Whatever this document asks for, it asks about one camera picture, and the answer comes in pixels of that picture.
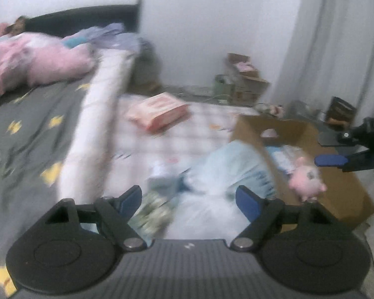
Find large cardboard box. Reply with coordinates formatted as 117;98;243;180
231;115;374;234

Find light blue tissue pack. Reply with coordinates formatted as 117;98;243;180
148;162;181;197

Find pink plush doll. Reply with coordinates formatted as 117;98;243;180
288;157;328;203

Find pink quilt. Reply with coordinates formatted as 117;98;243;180
0;33;97;106

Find small white pink item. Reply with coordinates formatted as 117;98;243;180
256;103;284;116

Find green container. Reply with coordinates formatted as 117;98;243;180
213;74;236;102

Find light blue cloth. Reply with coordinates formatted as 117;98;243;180
64;36;91;49

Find cardboard boxes by wall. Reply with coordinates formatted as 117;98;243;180
226;53;270;105

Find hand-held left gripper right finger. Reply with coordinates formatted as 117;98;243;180
230;185;335;252

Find purple quilt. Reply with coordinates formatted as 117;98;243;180
62;23;142;52

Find dark snack bag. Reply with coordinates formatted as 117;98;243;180
326;96;357;125

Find pink tissue packet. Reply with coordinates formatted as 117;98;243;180
125;93;190;133

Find brown plush toy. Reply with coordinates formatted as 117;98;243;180
0;17;28;36

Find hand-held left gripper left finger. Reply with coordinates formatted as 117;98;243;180
45;185;148;252

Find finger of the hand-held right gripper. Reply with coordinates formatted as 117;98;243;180
314;155;350;168
317;131;360;147

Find white curtain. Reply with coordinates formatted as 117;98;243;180
268;0;374;125

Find grey bed sheet yellow print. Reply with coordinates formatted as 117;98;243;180
0;79;91;296

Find dark bed headboard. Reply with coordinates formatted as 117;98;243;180
25;0;143;38

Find green floral scrunchie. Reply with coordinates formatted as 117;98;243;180
129;191;175;243

